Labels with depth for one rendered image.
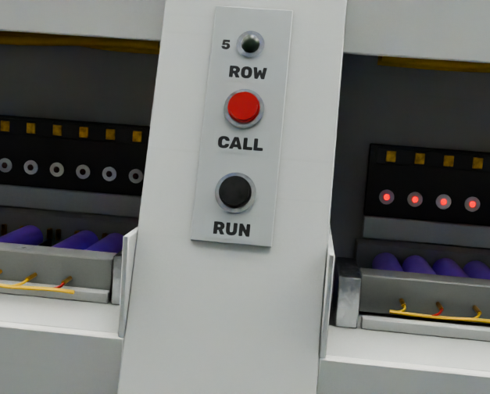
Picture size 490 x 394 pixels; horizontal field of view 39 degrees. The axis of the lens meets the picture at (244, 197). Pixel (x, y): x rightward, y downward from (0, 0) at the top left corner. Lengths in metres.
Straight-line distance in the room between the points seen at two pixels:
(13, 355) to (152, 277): 0.08
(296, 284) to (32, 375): 0.14
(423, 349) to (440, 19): 0.17
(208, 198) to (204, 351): 0.07
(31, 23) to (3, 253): 0.13
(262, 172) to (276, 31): 0.07
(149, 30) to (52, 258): 0.14
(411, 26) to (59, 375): 0.25
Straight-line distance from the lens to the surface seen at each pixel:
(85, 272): 0.40
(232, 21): 0.37
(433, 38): 0.38
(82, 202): 0.54
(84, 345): 0.35
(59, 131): 0.54
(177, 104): 0.36
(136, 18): 0.39
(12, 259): 0.42
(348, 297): 0.38
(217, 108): 0.35
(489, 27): 0.39
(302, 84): 0.36
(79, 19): 0.40
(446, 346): 0.38
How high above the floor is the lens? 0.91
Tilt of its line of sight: 9 degrees up
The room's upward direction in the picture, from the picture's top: 6 degrees clockwise
